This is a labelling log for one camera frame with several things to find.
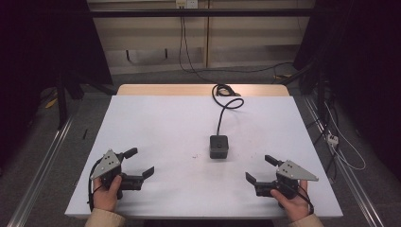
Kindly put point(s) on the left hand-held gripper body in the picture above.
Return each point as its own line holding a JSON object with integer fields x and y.
{"x": 108, "y": 166}

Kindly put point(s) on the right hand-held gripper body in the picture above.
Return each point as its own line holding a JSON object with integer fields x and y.
{"x": 285, "y": 179}

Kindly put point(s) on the person's right hand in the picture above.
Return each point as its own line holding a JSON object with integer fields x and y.
{"x": 294, "y": 206}

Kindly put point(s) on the person's left hand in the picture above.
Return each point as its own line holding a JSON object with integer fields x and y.
{"x": 106, "y": 197}

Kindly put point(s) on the small black pen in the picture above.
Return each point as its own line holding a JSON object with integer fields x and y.
{"x": 84, "y": 134}

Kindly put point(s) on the black cube power adapter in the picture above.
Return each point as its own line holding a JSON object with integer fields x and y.
{"x": 218, "y": 146}

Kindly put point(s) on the white table cover sheet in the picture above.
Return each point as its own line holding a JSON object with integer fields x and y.
{"x": 176, "y": 132}

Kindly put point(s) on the white power strip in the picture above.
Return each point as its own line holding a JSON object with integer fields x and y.
{"x": 332, "y": 139}

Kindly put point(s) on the black metal stand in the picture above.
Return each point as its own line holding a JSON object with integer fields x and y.
{"x": 320, "y": 94}
{"x": 62, "y": 101}

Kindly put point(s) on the yellow floor tape piece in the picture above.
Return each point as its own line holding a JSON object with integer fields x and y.
{"x": 50, "y": 103}

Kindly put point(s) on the aluminium floor rail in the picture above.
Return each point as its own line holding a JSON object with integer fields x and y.
{"x": 41, "y": 170}
{"x": 350, "y": 179}

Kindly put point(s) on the black horizontal frame bar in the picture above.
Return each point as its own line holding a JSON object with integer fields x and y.
{"x": 201, "y": 12}

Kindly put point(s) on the white wall socket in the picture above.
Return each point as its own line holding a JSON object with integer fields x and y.
{"x": 186, "y": 3}

